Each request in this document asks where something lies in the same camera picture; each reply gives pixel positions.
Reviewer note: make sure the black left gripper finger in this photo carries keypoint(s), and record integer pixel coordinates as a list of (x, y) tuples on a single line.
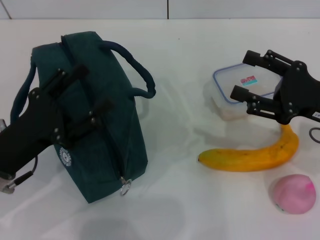
[(87, 125), (67, 80)]

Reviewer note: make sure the dark teal insulated lunch bag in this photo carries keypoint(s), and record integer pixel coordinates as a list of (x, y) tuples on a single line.
[(112, 140)]

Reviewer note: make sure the pink toy peach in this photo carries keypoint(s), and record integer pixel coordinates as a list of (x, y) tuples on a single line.
[(292, 195)]

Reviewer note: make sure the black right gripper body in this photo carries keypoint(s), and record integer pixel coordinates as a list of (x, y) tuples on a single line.
[(297, 92)]

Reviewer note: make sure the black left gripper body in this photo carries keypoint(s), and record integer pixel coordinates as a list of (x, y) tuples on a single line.
[(32, 125)]

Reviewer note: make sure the clear plastic lunch box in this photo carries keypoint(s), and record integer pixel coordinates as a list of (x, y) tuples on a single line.
[(230, 77)]

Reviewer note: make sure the yellow banana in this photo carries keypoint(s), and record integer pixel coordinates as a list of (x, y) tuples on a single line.
[(250, 160)]

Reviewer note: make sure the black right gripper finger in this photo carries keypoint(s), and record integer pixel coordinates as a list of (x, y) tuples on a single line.
[(272, 58), (260, 105)]

